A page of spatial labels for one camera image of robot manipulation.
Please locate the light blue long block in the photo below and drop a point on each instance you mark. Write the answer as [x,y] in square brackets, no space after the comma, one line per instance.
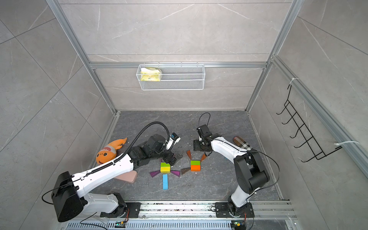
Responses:
[165,181]

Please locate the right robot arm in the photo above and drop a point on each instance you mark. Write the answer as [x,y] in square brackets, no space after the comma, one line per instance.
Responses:
[250,170]

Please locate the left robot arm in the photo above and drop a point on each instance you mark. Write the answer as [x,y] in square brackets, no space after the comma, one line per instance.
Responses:
[72,193]

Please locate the black wire hook rack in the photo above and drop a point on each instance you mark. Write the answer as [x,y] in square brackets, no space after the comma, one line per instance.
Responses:
[308,139]

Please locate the yellow cloth in basket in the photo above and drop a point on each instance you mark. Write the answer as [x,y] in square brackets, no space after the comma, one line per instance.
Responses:
[150,74]

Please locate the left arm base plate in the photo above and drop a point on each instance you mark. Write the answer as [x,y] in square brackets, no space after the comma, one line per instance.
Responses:
[132,209]

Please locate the orange plush fish toy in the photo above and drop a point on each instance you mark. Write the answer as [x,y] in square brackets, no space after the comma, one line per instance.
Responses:
[109,152]

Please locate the yellow block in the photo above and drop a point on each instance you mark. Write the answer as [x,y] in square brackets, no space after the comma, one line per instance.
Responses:
[165,169]

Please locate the pink rounded case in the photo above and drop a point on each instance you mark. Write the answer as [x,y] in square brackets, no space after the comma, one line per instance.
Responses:
[129,177]

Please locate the white wire mesh basket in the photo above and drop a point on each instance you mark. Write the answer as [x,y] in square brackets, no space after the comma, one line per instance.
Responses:
[175,77]

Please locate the metal front rail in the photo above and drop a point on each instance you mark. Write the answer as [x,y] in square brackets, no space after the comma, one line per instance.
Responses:
[193,215]

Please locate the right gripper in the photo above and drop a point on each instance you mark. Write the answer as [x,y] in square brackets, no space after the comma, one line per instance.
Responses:
[196,145]

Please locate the small orange wedge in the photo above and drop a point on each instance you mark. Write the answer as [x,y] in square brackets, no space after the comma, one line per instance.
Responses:
[204,156]

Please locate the brown wedge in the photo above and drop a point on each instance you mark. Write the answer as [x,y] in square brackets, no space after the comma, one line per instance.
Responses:
[185,170]

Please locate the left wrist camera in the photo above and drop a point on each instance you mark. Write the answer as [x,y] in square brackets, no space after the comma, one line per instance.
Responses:
[173,139]

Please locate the orange block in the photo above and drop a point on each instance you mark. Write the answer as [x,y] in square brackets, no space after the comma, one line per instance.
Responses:
[195,168]

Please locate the orange red wedge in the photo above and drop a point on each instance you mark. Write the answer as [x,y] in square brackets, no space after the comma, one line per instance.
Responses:
[189,154]

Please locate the purple wedge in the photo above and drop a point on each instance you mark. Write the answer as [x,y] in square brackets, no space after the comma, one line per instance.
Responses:
[154,173]
[177,173]

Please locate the plaid patterned pouch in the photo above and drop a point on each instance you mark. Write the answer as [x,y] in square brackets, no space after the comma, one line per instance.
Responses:
[241,143]

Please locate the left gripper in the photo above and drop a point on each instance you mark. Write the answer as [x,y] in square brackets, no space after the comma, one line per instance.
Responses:
[168,159]

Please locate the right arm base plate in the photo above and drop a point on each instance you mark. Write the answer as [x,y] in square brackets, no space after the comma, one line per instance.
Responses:
[229,210]

